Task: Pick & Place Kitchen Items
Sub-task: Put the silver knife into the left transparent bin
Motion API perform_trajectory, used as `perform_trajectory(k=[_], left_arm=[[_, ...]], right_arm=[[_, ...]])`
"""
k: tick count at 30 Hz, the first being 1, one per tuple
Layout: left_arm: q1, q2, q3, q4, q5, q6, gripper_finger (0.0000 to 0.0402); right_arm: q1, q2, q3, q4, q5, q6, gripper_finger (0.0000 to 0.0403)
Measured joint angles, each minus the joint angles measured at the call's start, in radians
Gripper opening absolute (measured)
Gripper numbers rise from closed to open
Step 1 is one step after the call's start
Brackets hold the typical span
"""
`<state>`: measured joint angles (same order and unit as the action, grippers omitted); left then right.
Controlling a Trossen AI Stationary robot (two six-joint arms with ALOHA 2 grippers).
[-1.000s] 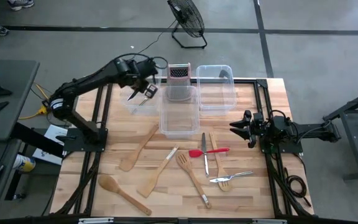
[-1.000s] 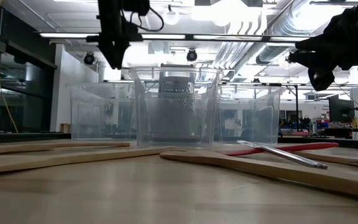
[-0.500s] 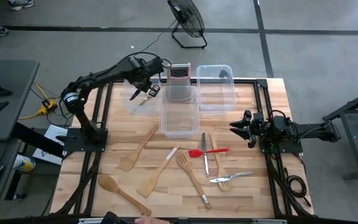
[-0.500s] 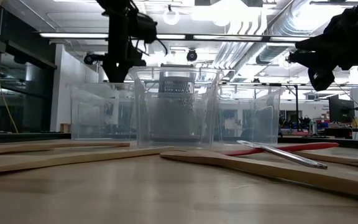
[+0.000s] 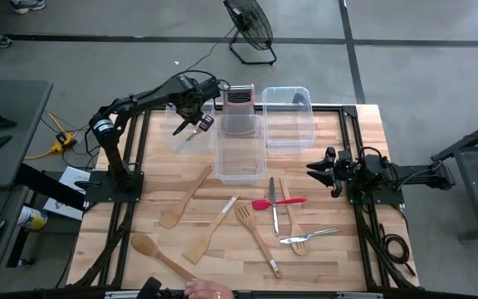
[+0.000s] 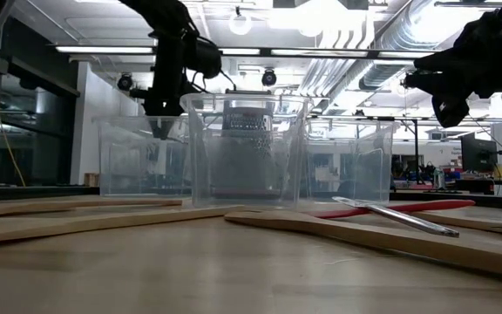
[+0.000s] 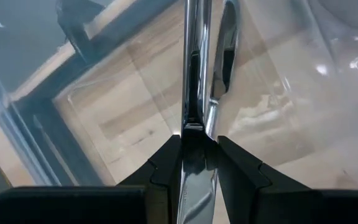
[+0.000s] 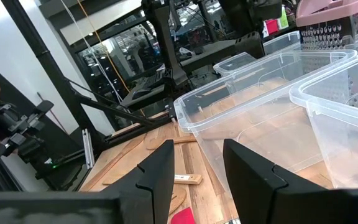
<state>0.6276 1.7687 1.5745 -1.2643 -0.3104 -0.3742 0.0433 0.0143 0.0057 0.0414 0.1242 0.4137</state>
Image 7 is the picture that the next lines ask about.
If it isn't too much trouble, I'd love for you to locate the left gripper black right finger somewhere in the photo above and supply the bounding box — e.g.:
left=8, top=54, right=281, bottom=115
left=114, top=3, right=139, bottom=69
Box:
left=216, top=135, right=358, bottom=224

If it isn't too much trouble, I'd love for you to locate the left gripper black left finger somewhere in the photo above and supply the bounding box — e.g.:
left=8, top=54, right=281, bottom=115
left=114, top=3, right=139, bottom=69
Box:
left=0, top=134, right=183, bottom=224

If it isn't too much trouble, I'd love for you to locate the silver table knife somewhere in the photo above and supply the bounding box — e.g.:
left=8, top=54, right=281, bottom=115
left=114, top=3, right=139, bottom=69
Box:
left=175, top=0, right=219, bottom=224
left=205, top=0, right=241, bottom=138

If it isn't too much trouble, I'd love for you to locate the clear plastic bin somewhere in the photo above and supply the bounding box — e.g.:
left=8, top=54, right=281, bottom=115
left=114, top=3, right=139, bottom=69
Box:
left=0, top=0, right=358, bottom=190

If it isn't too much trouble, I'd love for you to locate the black aluminium table frame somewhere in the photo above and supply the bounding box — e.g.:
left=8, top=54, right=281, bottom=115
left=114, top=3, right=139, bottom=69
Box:
left=7, top=0, right=180, bottom=187

